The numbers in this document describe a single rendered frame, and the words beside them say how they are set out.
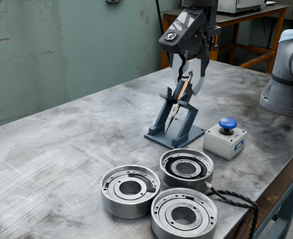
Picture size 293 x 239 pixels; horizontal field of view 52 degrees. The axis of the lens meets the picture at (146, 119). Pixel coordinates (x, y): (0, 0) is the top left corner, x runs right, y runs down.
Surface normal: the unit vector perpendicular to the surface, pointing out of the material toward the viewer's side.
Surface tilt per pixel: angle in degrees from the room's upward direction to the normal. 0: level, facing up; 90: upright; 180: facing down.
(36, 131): 0
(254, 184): 0
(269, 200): 0
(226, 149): 90
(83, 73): 90
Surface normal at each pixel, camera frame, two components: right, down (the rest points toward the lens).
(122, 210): -0.21, 0.46
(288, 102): -0.37, 0.14
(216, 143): -0.68, 0.33
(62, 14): 0.74, 0.33
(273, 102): -0.76, -0.01
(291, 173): 0.02, -0.88
